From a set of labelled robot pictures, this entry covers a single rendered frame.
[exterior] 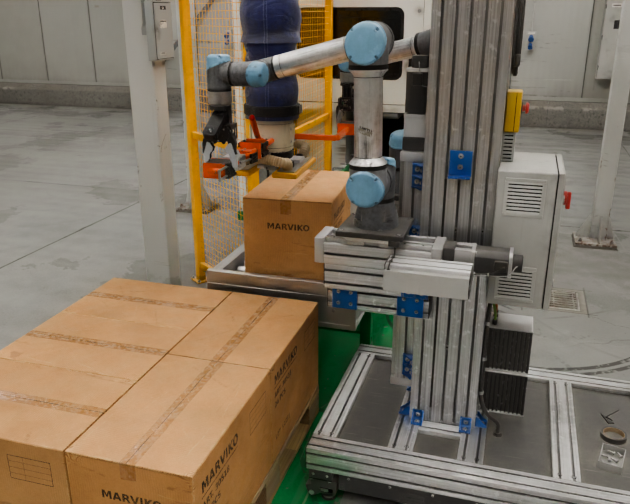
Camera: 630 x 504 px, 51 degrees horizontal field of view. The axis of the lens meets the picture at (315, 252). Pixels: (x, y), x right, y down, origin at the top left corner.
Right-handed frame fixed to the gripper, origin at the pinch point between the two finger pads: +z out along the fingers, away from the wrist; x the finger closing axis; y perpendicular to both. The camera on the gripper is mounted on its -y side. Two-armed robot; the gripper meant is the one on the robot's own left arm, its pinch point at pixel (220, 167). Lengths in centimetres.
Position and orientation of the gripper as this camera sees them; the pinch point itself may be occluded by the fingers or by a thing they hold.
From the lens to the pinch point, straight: 221.3
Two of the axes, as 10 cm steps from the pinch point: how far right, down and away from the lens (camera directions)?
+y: 2.5, -3.3, 9.1
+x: -9.7, -0.8, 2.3
